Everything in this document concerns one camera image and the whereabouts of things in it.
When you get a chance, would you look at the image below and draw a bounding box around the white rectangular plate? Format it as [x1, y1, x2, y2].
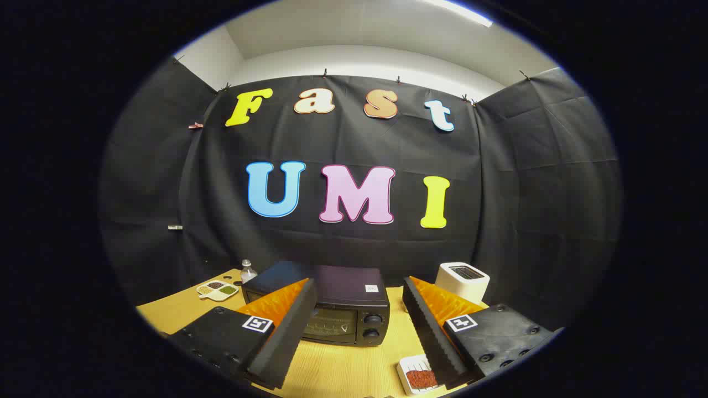
[397, 354, 446, 396]

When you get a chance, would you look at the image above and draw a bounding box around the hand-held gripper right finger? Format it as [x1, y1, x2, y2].
[402, 276, 556, 390]

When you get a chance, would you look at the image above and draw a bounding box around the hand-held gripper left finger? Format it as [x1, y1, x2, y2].
[166, 278, 319, 390]

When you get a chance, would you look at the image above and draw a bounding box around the black backdrop cloth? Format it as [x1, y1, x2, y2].
[100, 55, 623, 332]

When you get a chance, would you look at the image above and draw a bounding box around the black toaster oven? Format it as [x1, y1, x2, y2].
[241, 261, 391, 347]

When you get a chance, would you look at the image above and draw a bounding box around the divided spice dish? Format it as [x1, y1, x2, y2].
[196, 280, 240, 302]

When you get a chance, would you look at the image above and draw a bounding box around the red meat slice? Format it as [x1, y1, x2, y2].
[407, 369, 440, 390]

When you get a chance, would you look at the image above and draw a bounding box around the white bread toaster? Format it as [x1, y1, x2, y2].
[435, 262, 491, 306]

